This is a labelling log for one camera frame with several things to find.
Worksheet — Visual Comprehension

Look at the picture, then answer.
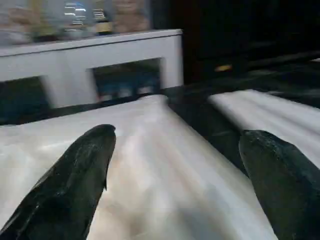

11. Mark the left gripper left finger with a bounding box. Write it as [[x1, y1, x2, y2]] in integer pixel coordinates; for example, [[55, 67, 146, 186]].
[[0, 124, 117, 240]]

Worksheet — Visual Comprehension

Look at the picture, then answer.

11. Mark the black plastic mat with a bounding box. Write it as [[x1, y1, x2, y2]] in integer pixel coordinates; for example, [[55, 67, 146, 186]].
[[0, 49, 320, 178]]

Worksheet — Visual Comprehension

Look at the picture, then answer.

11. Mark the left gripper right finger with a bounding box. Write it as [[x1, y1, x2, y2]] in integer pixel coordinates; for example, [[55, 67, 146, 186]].
[[238, 129, 320, 240]]

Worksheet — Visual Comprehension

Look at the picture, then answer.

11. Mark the dark cabinet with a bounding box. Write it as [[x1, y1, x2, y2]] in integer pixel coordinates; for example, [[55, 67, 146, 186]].
[[152, 0, 320, 83]]

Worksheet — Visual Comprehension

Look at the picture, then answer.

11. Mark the white plastic table top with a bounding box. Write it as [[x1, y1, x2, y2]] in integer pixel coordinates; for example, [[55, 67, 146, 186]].
[[0, 94, 276, 240]]

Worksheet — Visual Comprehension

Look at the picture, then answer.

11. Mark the white cabinet with glass doors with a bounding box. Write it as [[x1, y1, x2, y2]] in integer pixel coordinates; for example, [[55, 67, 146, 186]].
[[0, 28, 185, 110]]

